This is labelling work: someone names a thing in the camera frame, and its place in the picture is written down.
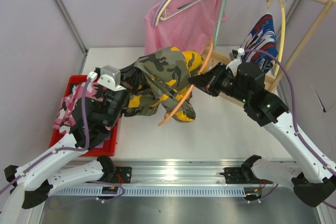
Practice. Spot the mint green hanger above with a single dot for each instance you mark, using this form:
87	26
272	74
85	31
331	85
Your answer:
220	19

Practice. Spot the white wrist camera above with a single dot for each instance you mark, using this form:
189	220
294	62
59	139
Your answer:
237	54
108	77

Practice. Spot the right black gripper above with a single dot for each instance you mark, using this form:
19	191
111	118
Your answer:
214	81

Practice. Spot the blue red white shorts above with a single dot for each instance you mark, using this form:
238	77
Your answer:
261	37

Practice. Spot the white slotted cable duct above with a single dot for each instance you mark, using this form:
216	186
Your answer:
154	191

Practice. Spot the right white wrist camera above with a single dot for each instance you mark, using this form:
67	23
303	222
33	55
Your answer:
237	54

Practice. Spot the cream hanger right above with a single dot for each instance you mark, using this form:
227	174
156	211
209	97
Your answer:
283	26

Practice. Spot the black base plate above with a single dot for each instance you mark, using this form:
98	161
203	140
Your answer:
122	175
239	175

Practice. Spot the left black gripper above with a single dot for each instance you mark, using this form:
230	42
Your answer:
125	77

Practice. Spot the pink camouflage trousers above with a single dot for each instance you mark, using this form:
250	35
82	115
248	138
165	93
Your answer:
64	120

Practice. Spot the green yellow camouflage trousers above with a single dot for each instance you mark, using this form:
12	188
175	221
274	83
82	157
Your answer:
161	78

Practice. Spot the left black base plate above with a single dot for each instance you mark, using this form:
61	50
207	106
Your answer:
122	175

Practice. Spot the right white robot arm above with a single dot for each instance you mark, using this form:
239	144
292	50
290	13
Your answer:
314	179

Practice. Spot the orange hanger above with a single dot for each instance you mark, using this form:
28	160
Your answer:
202	69

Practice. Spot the pink t-shirt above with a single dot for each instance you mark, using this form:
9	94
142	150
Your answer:
189	30

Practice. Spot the aluminium mounting rail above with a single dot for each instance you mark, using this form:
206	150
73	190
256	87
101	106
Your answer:
178	174

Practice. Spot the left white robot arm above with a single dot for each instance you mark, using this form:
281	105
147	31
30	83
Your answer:
82	137

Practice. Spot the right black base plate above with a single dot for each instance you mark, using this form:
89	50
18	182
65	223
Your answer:
239	175

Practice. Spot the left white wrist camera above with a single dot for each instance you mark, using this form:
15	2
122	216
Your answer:
108	77

